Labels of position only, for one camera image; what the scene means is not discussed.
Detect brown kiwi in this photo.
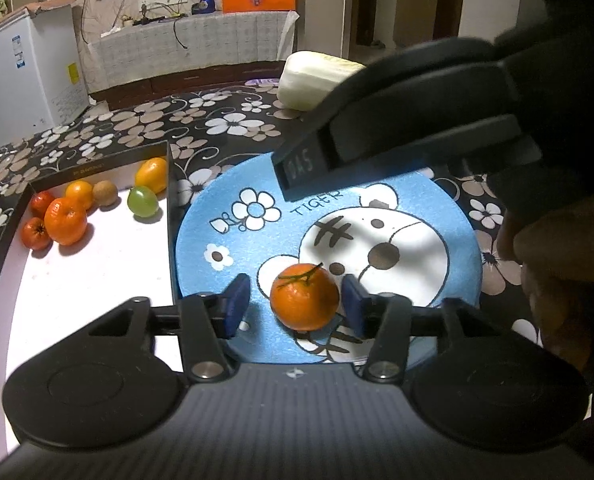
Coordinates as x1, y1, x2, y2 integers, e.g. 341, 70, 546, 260
92, 180, 119, 207

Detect wooden kitchen cabinet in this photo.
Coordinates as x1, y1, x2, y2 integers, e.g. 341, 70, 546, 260
393, 0, 439, 48

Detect small red fruit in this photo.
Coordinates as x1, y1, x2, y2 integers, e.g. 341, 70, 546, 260
22, 217, 53, 251
30, 191, 55, 218

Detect napa cabbage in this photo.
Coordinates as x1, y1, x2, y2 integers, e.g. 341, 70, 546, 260
277, 51, 368, 111

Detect large green tomato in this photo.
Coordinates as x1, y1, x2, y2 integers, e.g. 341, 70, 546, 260
127, 186, 159, 219

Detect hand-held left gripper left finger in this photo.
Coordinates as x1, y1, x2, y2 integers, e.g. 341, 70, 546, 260
88, 274, 252, 384

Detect checked cabinet cloth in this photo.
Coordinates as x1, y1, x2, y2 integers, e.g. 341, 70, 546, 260
97, 10, 298, 93

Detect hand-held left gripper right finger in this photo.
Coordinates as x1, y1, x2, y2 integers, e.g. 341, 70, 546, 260
341, 275, 508, 382

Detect yellow-orange oval fruit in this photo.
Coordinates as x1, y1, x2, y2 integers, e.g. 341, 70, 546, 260
135, 157, 168, 196

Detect dark wooden television cabinet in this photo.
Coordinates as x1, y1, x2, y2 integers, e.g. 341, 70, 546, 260
90, 60, 288, 111

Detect blue bear print plate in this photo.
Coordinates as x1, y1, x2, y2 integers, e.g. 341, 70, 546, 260
174, 152, 482, 366

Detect tangerine with stem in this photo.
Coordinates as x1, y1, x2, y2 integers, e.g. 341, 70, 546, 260
269, 262, 340, 332

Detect cardboard sheet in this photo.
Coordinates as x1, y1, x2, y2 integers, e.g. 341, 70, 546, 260
24, 2, 73, 15

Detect person's right hand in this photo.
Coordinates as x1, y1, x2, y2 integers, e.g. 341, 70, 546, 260
498, 200, 594, 376

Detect small round orange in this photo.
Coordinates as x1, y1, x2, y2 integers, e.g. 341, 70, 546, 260
66, 181, 95, 211

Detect white chest freezer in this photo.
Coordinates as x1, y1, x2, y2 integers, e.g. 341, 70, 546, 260
0, 4, 89, 153

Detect large tangerine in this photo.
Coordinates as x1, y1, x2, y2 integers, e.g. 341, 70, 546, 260
44, 197, 88, 247

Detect black cable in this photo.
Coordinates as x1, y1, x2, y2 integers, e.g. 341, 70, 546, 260
172, 15, 189, 52

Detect black box with white inside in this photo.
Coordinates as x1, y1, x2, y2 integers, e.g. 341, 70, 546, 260
0, 141, 185, 471

